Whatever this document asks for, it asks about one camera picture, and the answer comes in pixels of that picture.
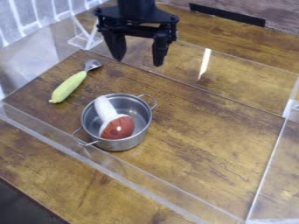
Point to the red and white plush mushroom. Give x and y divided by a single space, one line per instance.
117 125

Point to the black strip on table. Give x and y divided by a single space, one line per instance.
229 15

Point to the yellow handled metal tool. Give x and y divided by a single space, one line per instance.
67 87

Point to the clear acrylic triangle bracket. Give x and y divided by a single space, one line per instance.
85 39

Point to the silver metal pot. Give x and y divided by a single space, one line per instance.
127 104

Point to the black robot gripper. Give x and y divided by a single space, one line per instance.
137 18

